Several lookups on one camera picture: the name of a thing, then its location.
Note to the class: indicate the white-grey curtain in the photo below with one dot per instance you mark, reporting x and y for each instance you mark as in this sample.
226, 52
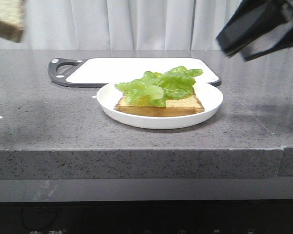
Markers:
123, 24

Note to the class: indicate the white round plate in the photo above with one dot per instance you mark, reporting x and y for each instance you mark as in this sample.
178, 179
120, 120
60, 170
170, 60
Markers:
210, 97

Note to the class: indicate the green lettuce leaf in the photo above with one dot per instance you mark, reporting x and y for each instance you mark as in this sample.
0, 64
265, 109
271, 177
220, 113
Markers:
155, 89

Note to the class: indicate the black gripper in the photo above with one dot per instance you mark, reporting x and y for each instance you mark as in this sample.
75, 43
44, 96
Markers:
252, 31

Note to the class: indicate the bread slice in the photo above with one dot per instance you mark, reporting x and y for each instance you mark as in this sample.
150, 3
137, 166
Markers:
12, 19
174, 107

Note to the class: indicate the white cutting board grey rim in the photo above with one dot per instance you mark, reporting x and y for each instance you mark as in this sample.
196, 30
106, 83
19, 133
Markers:
97, 72

